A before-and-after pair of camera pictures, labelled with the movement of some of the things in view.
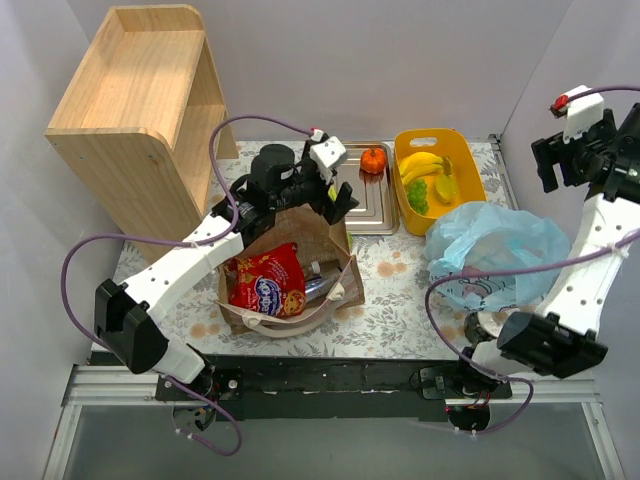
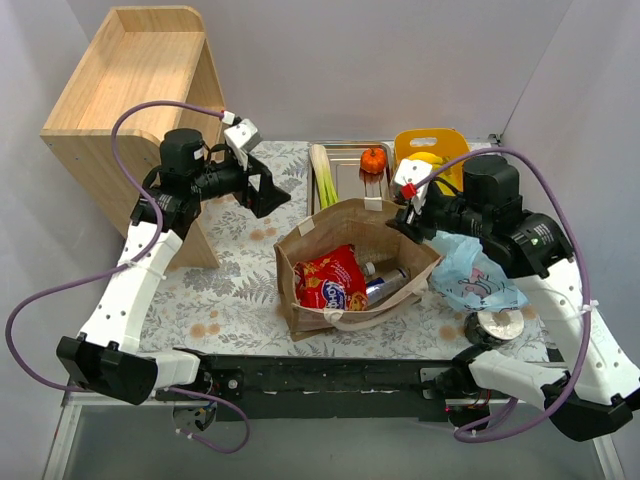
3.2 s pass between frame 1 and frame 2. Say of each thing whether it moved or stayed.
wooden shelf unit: stayed
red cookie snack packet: moved
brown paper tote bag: moved
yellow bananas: stayed
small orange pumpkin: stayed
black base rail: stayed
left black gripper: moved
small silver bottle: moved
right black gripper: moved
